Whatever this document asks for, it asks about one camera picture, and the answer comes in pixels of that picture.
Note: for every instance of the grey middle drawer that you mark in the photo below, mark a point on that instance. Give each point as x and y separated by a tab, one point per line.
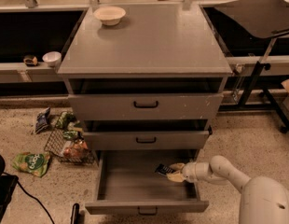
146	140

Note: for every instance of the black cylindrical handle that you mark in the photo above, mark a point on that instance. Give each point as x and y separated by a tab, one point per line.
75	214

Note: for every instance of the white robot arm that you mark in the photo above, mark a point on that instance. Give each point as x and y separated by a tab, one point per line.
263	199

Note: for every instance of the black device at left edge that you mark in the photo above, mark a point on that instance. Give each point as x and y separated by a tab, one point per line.
7	186

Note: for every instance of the blue white snack bag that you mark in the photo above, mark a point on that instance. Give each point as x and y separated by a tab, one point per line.
42	120

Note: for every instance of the black tray stand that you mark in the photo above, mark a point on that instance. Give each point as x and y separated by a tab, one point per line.
262	23

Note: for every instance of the grey open bottom drawer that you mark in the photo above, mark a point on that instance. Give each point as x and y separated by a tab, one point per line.
129	184

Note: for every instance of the beige paper bowl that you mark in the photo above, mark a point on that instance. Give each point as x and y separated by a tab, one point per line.
109	16

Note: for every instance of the orange red snack bag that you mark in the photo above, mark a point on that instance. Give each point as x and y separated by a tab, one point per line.
75	149

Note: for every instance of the green snack bag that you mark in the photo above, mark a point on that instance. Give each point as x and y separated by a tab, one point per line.
34	164

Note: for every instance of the grey drawer cabinet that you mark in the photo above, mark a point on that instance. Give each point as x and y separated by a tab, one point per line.
155	49

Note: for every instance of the grey top drawer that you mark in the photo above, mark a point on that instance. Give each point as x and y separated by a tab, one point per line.
145	106

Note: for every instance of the green chip bag in basket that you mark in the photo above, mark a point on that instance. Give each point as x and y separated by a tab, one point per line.
64	119

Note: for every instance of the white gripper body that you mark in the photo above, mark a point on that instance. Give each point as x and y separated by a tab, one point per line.
190	172

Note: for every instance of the blue rxbar blueberry bar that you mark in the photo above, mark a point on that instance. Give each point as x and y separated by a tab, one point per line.
164	170

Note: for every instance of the black wire basket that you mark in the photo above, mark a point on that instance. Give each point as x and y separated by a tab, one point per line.
59	137

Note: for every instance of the small white cup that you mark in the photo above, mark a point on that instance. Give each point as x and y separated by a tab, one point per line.
52	58

